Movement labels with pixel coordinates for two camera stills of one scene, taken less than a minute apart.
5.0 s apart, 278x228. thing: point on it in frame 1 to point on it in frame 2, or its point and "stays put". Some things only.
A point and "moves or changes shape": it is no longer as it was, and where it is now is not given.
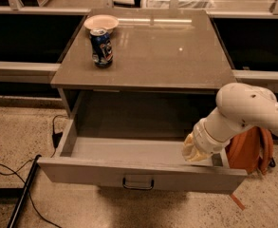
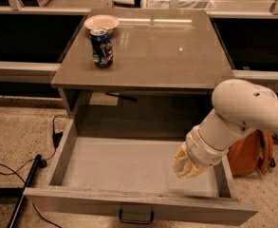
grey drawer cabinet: [167, 68] stays put
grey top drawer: [139, 162] moves or changes shape
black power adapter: [56, 138] stays put
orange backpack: [250, 150] stays put
